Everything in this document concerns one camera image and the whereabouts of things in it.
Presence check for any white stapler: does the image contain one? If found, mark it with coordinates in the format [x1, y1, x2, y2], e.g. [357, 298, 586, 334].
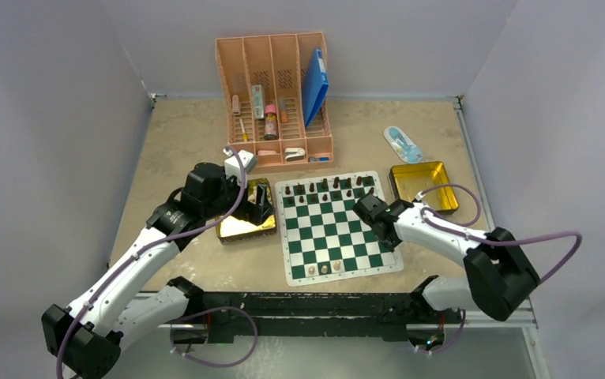
[284, 148, 306, 162]

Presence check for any gold tin tray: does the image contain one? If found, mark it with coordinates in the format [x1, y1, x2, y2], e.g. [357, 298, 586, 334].
[389, 161, 459, 215]
[216, 178, 277, 245]

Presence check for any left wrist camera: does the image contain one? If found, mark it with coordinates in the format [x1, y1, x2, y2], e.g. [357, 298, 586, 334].
[224, 146, 257, 185]

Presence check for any pink desk organizer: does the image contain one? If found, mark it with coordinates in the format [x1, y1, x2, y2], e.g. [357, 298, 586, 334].
[215, 32, 334, 174]

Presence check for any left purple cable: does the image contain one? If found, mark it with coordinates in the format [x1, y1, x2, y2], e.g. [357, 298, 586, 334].
[55, 146, 249, 379]

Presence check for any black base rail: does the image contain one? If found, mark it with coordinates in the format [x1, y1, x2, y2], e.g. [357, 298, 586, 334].
[177, 290, 461, 344]

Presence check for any right gold tin tray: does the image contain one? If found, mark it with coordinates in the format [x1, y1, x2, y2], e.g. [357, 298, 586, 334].
[389, 161, 459, 215]

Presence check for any blue folder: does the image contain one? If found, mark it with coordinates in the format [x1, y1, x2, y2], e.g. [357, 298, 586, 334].
[301, 48, 329, 129]

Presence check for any green white chess board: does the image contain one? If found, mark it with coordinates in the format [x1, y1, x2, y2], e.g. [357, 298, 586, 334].
[275, 171, 404, 287]

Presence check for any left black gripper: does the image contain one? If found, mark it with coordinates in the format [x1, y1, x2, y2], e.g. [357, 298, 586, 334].
[202, 167, 273, 225]

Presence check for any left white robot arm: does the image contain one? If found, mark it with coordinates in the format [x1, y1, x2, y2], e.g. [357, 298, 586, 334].
[41, 151, 273, 378]

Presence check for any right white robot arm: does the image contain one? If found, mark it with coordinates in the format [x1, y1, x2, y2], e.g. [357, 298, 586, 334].
[352, 193, 540, 321]

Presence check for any brown bottle pink cap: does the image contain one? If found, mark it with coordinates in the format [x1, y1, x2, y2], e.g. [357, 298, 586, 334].
[264, 103, 278, 141]

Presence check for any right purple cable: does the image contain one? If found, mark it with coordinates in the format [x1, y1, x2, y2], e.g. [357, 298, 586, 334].
[415, 182, 584, 286]

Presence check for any white green box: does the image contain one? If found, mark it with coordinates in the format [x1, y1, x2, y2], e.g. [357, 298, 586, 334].
[251, 84, 265, 120]

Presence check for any left gold tin tray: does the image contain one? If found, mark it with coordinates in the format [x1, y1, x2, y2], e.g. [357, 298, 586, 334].
[216, 178, 277, 245]

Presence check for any purple cable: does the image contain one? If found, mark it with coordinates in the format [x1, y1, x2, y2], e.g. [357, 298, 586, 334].
[415, 182, 584, 286]
[55, 146, 249, 379]

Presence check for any blue white packaged item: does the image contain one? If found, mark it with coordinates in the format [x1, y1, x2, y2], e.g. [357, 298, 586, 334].
[383, 126, 423, 164]

